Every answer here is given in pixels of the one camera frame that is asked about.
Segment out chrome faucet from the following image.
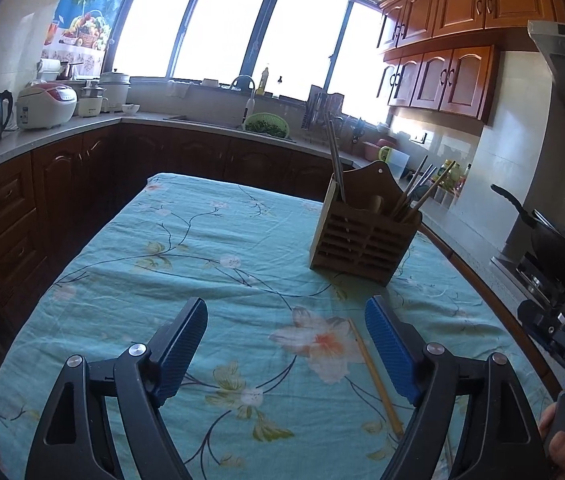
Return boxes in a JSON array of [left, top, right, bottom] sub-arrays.
[[230, 75, 258, 121]]

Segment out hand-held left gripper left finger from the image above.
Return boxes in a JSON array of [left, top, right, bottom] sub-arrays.
[[25, 296, 209, 480]]

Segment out clear pitcher with green handle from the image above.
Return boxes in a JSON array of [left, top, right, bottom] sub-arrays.
[[379, 146, 409, 181]]

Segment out wooden upper cabinets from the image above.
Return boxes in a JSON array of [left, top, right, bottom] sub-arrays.
[[376, 0, 565, 126]]

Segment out dark wooden chopstick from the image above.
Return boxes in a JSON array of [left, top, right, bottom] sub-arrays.
[[330, 110, 348, 204], [325, 111, 342, 201]]

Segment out kitchen window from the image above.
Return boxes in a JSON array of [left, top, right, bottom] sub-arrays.
[[112, 0, 398, 126]]

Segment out white and red rice cooker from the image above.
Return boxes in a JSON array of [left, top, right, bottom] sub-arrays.
[[16, 84, 78, 131]]

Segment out paper towel roll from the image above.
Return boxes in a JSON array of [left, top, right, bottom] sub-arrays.
[[37, 58, 63, 81]]

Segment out dark wooden lower cabinets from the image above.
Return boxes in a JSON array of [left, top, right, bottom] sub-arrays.
[[0, 122, 363, 341]]

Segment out metal dish rack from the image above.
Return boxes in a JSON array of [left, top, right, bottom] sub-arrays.
[[302, 85, 348, 136]]

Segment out small white steamer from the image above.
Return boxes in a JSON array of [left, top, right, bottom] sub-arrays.
[[78, 80, 108, 117]]

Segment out tropical fruit wall poster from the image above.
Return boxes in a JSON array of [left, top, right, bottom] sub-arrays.
[[41, 0, 132, 80]]

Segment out metal pot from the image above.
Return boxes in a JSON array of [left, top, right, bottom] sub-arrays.
[[57, 60, 83, 81]]

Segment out black wok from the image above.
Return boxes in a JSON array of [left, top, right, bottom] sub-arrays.
[[491, 184, 565, 289]]

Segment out light bamboo chopstick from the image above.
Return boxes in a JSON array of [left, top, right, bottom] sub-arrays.
[[411, 161, 457, 212], [348, 317, 405, 437], [393, 156, 429, 215], [399, 172, 451, 222], [401, 164, 436, 212]]

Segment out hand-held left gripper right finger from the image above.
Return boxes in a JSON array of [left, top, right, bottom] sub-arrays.
[[365, 295, 550, 480]]

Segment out person's right hand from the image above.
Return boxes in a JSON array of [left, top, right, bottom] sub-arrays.
[[537, 402, 565, 479]]

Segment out floral teal tablecloth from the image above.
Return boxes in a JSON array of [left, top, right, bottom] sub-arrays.
[[0, 172, 555, 480]]

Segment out wooden utensil holder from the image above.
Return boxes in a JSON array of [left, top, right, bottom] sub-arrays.
[[309, 160, 423, 288]]

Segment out steel gas stove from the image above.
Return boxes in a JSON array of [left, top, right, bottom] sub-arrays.
[[492, 252, 565, 313]]

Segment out green colander with vegetables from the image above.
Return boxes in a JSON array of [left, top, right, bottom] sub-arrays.
[[243, 112, 290, 138]]

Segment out large white cooker pot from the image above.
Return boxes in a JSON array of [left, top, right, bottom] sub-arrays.
[[98, 70, 130, 111]]

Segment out steel sink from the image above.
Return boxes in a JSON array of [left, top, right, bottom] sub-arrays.
[[165, 114, 295, 143]]

